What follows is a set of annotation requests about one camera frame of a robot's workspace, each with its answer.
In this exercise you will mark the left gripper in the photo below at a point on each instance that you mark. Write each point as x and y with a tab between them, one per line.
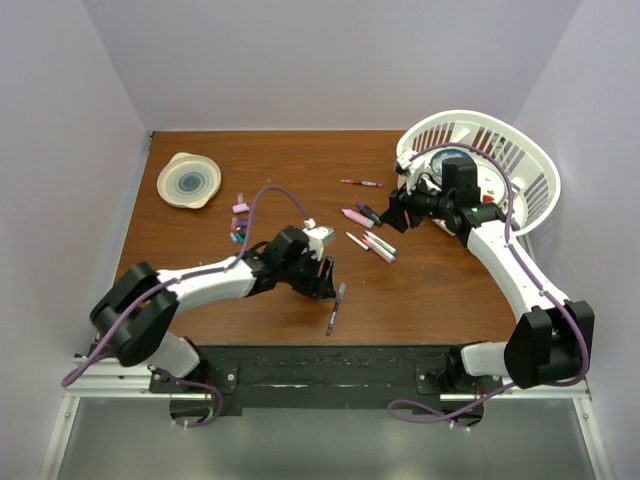
325	285

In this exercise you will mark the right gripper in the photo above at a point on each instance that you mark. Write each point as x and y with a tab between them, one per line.
399	202

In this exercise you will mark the dark purple pen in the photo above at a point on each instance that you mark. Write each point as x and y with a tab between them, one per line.
336	308

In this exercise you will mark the purple black highlighter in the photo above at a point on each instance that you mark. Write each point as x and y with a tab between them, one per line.
369	213

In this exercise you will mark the red pen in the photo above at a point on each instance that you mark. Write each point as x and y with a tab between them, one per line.
362	183

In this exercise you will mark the teal capped white marker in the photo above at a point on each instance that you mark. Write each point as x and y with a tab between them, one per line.
384	242

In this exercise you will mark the pink highlighter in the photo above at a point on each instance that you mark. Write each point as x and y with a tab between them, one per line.
357	218

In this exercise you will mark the pink clear pen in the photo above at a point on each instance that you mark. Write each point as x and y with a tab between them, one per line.
380	244

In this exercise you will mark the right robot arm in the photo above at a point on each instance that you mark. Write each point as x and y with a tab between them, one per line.
550	344

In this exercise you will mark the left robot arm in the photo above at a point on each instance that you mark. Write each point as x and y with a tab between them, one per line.
135	315

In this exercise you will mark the blue white bowl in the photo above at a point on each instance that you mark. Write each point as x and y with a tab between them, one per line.
445	154

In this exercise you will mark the white fruit pattern plate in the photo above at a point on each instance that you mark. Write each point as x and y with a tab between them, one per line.
493	188

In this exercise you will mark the white laundry basket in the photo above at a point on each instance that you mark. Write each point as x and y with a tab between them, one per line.
534	178

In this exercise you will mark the cream swirl plate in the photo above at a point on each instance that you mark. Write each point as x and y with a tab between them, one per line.
189	181

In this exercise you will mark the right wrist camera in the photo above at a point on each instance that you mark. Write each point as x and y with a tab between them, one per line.
411	166

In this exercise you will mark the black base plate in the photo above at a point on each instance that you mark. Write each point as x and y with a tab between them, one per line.
339	377

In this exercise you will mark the aluminium rail frame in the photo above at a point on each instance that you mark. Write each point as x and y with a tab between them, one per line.
200	403

